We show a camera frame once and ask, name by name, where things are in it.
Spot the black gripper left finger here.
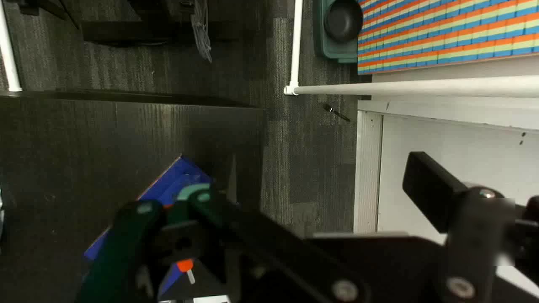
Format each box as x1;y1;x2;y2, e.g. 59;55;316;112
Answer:
74;191;370;303

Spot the blue ramp platform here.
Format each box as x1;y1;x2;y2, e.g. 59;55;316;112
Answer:
82;156;213;300

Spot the white cabinet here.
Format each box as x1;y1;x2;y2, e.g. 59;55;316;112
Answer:
352;56;539;300

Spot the colourful striped mat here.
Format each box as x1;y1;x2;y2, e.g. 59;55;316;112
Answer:
355;0;539;78

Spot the black round bowl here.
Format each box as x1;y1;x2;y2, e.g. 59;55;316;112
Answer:
323;0;363;44

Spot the white pvc pipe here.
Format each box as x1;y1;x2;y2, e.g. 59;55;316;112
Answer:
283;75;539;98
0;0;23;95
283;0;304;98

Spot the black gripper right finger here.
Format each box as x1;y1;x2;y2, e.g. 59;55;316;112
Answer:
400;150;539;303

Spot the small orange object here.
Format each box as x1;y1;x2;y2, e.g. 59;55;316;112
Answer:
175;258;197;287

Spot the green box with round hole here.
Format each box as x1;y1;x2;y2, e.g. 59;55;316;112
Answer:
311;0;363;65

